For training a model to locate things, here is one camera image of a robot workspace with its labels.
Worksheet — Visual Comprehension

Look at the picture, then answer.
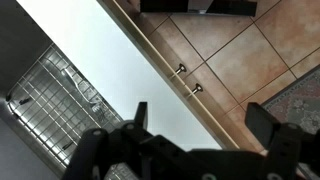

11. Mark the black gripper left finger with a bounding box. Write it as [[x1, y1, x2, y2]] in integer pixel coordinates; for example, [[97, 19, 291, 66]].
[[62, 101, 158, 180]]

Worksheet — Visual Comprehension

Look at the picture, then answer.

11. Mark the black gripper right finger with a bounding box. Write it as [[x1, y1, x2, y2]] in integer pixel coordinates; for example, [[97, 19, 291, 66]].
[[245, 101, 305, 180]]

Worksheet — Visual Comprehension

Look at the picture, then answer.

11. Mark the patterned floor rug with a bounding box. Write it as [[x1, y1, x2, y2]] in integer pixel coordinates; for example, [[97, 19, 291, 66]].
[[261, 64, 320, 180]]

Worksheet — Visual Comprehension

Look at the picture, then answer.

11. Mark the silver metal fork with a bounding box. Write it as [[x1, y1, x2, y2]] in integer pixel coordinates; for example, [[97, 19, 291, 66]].
[[61, 66, 108, 116]]

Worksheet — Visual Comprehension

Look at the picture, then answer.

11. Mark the round metal cabinet knob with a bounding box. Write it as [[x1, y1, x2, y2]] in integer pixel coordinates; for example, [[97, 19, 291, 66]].
[[189, 83, 204, 96], [173, 63, 188, 76]]

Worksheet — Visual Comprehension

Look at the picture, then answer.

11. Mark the wooden kitchen cabinet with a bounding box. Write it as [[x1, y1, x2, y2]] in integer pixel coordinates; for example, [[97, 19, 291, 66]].
[[96, 0, 242, 151]]

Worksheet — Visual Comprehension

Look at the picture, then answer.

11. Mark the stainless steel sink basin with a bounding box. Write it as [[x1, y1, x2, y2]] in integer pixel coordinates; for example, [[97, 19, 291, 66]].
[[0, 0, 125, 180]]

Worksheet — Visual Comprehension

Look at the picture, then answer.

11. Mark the black stand base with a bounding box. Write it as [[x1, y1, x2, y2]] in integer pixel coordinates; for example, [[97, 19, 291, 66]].
[[139, 0, 258, 18]]

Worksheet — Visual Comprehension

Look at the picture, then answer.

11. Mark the metal wire sink grid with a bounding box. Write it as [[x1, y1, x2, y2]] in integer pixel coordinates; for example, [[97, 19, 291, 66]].
[[5, 43, 124, 168]]

